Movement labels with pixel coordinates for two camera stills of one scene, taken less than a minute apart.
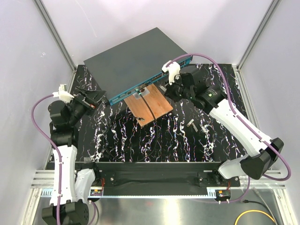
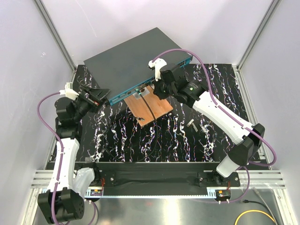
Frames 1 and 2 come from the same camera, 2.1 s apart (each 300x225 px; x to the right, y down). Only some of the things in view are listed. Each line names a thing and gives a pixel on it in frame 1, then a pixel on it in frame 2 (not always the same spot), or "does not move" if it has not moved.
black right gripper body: [176, 92] -> [162, 90]
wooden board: [159, 104] does not move
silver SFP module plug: [191, 123] does not move
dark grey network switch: [134, 64] does not move
